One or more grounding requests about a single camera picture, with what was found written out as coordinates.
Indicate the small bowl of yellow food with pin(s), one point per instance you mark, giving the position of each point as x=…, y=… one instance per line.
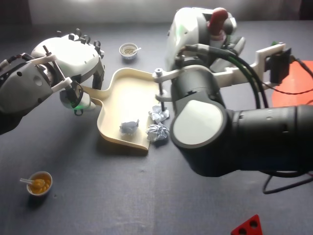
x=39, y=184

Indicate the orange foam block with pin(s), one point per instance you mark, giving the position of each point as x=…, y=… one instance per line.
x=296, y=83

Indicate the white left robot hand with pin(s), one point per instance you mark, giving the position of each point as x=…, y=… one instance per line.
x=71, y=56

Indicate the white paper ball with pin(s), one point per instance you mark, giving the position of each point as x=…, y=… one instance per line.
x=129, y=127
x=159, y=113
x=158, y=132

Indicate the red triangle block with holes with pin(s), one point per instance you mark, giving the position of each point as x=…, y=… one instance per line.
x=249, y=226

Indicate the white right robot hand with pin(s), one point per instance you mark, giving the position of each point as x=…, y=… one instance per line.
x=185, y=31

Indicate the grey table cloth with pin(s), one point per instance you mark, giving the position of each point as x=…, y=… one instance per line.
x=97, y=195

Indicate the cream plastic dustpan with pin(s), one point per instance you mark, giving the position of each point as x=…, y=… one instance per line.
x=127, y=98

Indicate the small bowl of brown food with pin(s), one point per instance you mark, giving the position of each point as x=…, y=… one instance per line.
x=128, y=51

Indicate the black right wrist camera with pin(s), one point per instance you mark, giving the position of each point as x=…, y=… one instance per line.
x=280, y=66

